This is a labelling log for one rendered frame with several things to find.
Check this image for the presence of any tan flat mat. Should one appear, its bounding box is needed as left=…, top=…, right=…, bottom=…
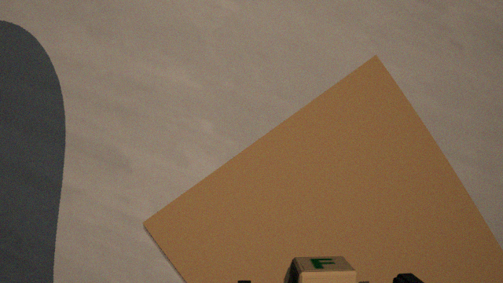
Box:
left=143, top=55, right=503, bottom=283

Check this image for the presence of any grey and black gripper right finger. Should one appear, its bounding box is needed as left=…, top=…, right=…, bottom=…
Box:
left=393, top=273, right=424, bottom=283

